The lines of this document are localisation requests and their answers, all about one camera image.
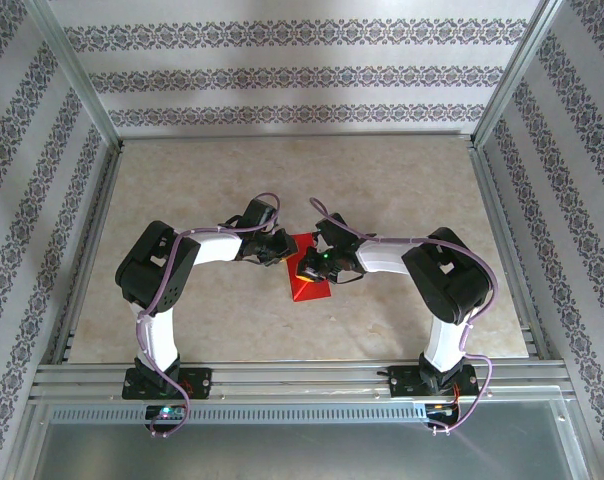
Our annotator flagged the red paper sheet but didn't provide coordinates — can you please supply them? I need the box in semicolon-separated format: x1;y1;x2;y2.
284;232;335;304

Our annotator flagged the grey metal sheet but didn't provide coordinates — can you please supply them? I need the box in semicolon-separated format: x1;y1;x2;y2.
31;399;586;480

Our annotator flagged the control board with green light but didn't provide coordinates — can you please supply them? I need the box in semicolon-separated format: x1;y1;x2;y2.
145;404;187;421

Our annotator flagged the long aluminium mounting rail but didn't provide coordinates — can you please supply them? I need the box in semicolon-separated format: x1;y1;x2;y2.
29;358;576;404

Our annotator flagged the thin aluminium wall rail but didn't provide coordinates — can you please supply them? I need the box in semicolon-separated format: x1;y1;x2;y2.
119;129;476;144

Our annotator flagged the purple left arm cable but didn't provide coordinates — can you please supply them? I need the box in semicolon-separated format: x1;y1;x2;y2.
136;192;283;441

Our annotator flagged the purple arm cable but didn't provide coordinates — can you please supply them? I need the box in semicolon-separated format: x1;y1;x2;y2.
136;192;283;441
309;197;498;436

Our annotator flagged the grey slotted cable duct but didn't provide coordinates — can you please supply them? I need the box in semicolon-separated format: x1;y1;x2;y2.
49;403;428;425

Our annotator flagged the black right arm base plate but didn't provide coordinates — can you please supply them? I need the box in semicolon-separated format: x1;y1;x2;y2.
389;364;481;400

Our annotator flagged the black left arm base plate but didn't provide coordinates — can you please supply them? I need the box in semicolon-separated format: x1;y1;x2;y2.
121;367;214;401

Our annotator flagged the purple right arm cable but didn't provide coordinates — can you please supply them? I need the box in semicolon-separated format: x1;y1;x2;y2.
309;197;498;436

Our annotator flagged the aluminium side rail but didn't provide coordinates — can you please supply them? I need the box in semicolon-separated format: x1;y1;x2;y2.
469;142;553;361
46;142;126;365

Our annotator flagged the aluminium frame post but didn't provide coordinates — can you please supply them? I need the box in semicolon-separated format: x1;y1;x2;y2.
24;0;126;151
469;0;571;149

